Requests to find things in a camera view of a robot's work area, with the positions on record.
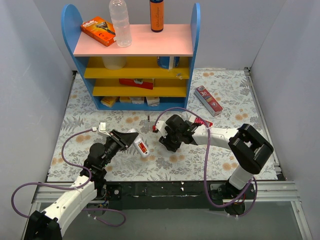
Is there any white and red remote control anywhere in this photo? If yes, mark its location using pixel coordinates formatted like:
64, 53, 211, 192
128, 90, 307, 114
133, 134, 151, 158

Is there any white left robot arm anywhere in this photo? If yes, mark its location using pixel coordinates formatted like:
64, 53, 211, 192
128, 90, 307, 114
24, 130, 139, 240

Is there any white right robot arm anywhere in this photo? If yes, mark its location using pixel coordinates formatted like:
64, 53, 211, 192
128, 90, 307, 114
152, 114, 274, 199

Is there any white orange soap box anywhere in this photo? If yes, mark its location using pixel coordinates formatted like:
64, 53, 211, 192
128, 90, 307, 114
129, 96, 145, 105

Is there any yellow orange box on shelf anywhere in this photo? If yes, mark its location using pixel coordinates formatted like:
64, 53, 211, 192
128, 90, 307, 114
100, 96, 119, 108

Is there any red toothpaste box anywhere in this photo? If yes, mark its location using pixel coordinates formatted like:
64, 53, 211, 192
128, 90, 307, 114
194, 85, 223, 117

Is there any red box on shelf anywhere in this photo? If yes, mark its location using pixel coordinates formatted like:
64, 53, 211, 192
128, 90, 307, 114
118, 78, 154, 90

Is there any blue and yellow shelf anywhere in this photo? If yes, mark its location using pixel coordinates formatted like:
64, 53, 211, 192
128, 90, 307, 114
61, 3, 201, 111

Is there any white cup on shelf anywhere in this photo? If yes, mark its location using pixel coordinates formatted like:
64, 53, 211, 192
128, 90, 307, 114
101, 56, 127, 70

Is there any blue white box on shelf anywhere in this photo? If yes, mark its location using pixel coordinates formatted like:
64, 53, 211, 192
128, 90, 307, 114
157, 56, 180, 70

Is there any orange razor box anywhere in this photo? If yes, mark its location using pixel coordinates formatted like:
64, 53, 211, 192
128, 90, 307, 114
80, 16, 117, 47

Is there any clear plastic bottle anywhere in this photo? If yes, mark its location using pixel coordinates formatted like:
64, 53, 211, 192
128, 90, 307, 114
109, 0, 132, 48

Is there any orange cologne bottle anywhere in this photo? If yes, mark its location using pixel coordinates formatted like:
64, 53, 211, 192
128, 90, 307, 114
149, 0, 164, 33

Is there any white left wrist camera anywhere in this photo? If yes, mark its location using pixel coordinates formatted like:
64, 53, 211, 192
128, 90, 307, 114
91, 122, 111, 137

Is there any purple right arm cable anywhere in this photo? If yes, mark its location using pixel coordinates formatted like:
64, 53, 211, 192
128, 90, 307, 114
154, 107, 258, 217

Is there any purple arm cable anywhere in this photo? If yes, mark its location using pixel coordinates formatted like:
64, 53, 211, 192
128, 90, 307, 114
154, 107, 258, 217
10, 127, 127, 228

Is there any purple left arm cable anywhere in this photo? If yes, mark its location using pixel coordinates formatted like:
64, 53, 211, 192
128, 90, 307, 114
10, 127, 127, 228

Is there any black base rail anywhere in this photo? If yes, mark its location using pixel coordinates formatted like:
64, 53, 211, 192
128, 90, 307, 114
96, 181, 255, 215

